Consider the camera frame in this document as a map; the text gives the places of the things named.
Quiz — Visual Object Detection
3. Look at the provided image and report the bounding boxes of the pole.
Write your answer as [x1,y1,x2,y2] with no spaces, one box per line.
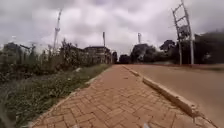
[137,32,142,45]
[102,31,106,48]

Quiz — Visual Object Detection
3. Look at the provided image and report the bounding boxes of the concrete kerb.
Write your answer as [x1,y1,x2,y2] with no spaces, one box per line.
[122,64,201,118]

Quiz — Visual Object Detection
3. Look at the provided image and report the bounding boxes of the grey asphalt road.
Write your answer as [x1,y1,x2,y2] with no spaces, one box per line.
[124,63,224,128]

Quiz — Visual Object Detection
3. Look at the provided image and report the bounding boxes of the red brick path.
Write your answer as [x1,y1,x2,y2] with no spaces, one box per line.
[28,64,218,128]

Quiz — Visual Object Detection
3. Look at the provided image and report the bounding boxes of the grass verge with weeds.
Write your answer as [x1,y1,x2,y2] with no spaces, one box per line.
[0,63,111,128]

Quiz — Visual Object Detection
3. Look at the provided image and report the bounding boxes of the row of bushes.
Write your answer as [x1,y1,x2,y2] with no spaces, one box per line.
[0,38,113,84]

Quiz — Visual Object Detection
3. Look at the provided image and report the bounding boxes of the building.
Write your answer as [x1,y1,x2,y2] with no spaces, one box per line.
[71,45,114,65]

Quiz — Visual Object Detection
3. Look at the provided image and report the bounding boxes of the row of trees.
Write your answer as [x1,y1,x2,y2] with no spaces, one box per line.
[118,30,224,66]

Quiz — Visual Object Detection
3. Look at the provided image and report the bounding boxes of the double pole pylon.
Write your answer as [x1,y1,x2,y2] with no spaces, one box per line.
[171,0,195,66]

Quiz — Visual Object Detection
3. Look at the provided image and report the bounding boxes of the lattice mast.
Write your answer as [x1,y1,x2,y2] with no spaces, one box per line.
[52,8,63,51]

